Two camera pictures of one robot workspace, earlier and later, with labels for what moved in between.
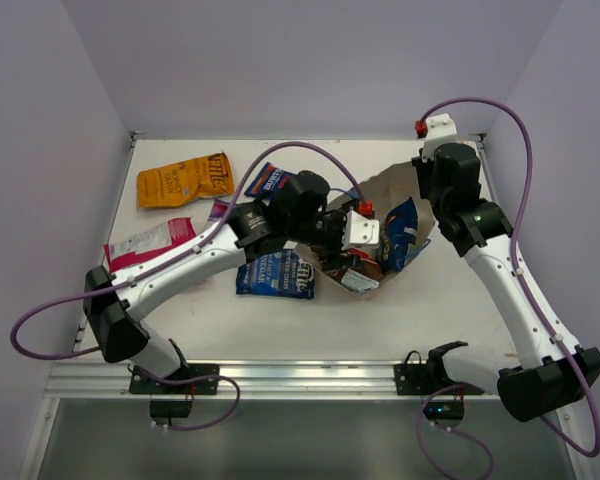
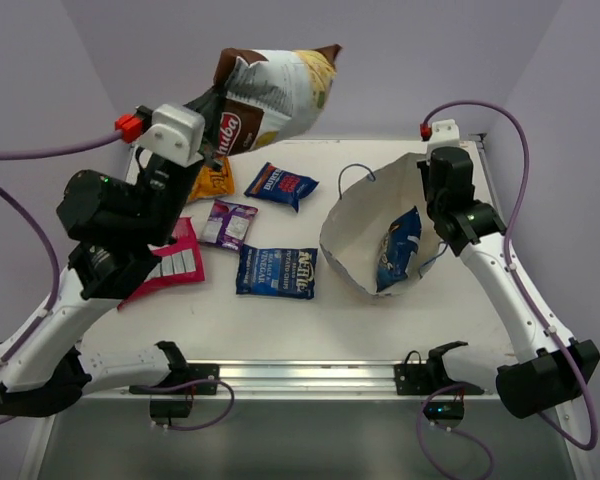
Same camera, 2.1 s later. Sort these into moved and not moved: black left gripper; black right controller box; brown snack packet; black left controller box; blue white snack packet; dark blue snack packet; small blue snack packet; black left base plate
Moved: black left gripper; brown snack packet; dark blue snack packet
Not moved: black right controller box; black left base plate; blue white snack packet; black left controller box; small blue snack packet
